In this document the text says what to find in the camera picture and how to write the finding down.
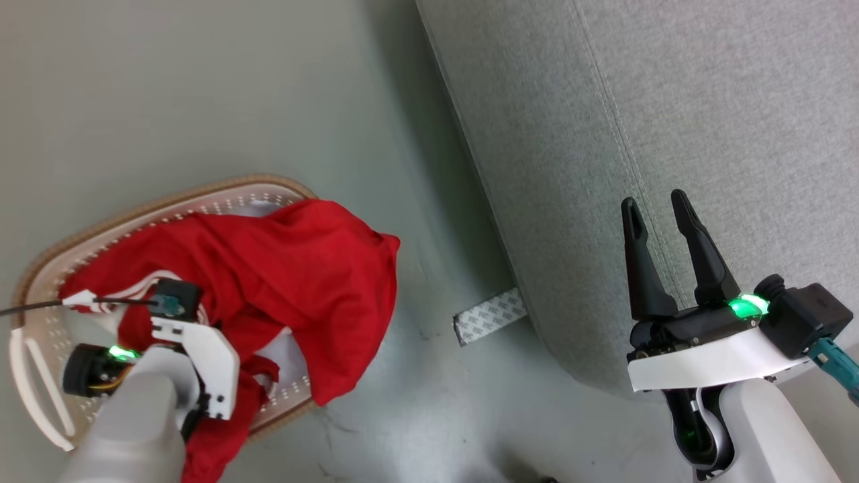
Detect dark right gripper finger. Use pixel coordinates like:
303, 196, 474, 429
620, 197, 680, 322
670, 189, 742, 309

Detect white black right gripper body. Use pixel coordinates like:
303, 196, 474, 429
626, 295, 807, 394

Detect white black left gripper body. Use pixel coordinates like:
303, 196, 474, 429
62, 315, 241, 421

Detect red garment white trim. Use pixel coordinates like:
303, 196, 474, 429
59, 198, 401, 483

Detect white laundry basket brown rim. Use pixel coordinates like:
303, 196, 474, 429
8, 174, 323, 451

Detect white patterned tape strip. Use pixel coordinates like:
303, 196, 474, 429
453, 287, 529, 347

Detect grey fabric sofa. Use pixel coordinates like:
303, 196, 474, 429
416, 0, 859, 403

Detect teal right cable connector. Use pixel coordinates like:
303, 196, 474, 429
809, 337, 859, 407

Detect thin black left cable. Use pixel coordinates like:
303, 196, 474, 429
0, 297, 162, 317

